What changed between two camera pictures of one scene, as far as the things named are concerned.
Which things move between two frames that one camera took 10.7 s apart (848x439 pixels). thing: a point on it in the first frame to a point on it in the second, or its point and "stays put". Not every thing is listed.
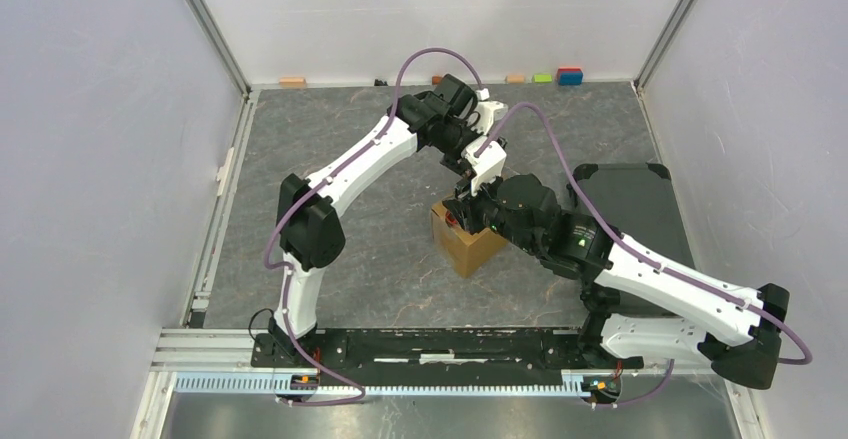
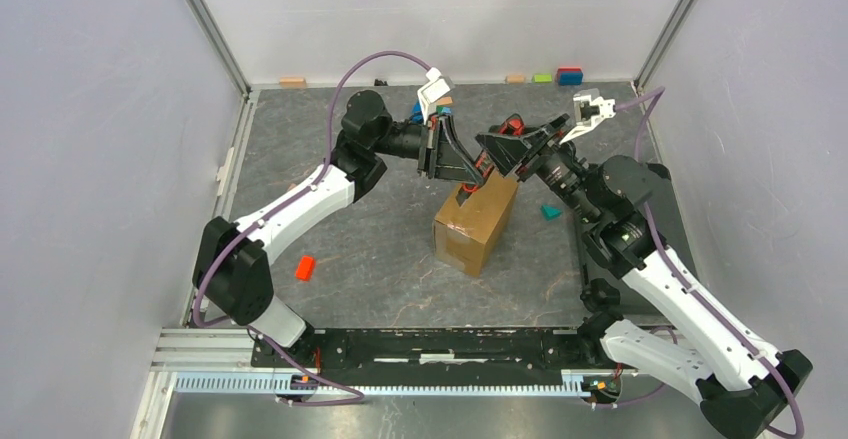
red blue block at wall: [570, 76] stays put
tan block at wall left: [292, 82] stays put
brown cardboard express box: [463, 249] stays put
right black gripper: [464, 205] to [509, 151]
